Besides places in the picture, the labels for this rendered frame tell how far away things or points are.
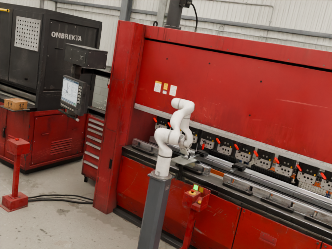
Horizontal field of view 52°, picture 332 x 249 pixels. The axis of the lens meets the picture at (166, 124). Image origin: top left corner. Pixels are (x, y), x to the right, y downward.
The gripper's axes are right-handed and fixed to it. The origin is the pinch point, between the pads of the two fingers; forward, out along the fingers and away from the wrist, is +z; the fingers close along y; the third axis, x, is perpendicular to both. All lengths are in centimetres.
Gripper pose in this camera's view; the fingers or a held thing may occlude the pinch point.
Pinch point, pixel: (186, 155)
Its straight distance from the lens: 361.7
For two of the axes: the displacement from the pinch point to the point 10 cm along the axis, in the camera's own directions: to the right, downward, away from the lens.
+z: 2.3, 6.8, 7.0
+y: -8.0, -2.7, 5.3
